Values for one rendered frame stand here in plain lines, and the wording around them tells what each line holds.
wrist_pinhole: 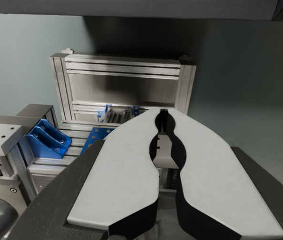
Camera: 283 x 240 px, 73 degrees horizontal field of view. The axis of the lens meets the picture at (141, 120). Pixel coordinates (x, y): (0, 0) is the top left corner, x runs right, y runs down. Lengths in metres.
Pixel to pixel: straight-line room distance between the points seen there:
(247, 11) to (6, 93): 1.72
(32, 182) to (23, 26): 1.11
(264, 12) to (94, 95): 1.06
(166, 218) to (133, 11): 0.44
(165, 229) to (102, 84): 0.94
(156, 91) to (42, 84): 0.89
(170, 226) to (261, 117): 1.39
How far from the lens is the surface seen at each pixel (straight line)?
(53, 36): 1.50
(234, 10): 0.40
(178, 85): 1.20
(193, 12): 0.38
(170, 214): 0.52
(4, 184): 0.59
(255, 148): 1.94
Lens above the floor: 1.32
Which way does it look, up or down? 57 degrees down
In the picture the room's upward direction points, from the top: 174 degrees counter-clockwise
